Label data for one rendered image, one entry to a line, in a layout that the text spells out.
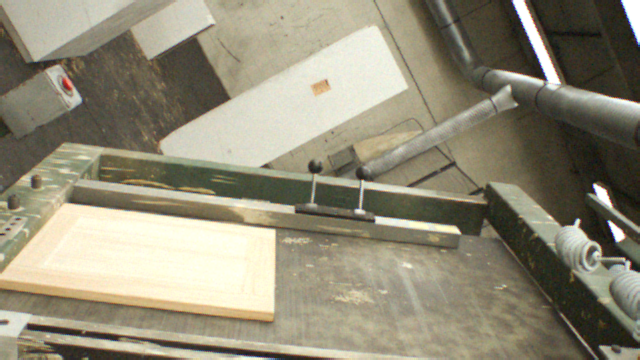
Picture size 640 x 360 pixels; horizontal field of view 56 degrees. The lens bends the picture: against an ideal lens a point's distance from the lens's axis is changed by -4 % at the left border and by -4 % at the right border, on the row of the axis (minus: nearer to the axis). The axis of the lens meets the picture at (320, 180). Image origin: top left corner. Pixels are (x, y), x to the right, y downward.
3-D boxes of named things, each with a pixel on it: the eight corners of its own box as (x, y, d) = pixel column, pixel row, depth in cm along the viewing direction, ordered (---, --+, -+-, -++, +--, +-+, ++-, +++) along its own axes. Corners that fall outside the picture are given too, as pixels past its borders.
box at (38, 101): (7, 95, 167) (59, 63, 165) (32, 132, 170) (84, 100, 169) (-12, 104, 155) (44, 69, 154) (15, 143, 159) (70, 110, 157)
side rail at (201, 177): (104, 183, 176) (106, 147, 173) (474, 230, 188) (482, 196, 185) (98, 190, 171) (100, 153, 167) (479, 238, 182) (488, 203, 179)
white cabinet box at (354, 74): (172, 131, 576) (369, 24, 556) (204, 185, 589) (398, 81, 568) (157, 143, 517) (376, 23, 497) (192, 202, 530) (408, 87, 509)
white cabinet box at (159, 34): (131, 9, 647) (189, -25, 640) (158, 58, 660) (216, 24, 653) (118, 8, 603) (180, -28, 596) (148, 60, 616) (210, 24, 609)
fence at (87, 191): (78, 193, 151) (79, 178, 150) (452, 240, 161) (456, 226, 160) (72, 200, 146) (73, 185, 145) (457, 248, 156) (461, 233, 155)
